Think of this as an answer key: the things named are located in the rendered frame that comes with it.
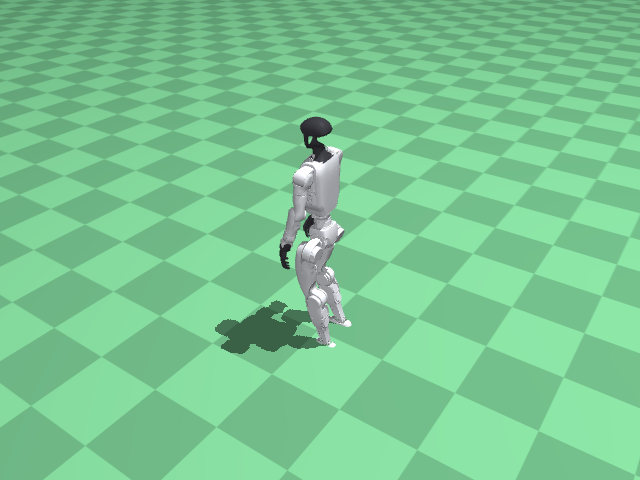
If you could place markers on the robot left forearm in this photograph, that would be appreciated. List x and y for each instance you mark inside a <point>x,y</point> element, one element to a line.
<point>291,229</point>

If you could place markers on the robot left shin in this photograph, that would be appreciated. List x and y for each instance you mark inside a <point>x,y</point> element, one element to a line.
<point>320,317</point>

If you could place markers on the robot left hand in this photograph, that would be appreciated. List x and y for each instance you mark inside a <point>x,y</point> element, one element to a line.
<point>283,252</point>

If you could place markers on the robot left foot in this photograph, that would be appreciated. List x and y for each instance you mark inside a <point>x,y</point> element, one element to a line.
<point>331,345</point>

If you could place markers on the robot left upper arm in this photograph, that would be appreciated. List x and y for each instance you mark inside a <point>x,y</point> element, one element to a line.
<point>302,180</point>

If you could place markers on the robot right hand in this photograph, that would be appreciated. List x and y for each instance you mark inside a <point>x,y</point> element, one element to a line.
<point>308,223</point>

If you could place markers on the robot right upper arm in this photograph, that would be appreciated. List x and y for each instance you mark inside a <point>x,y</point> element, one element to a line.
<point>339,153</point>

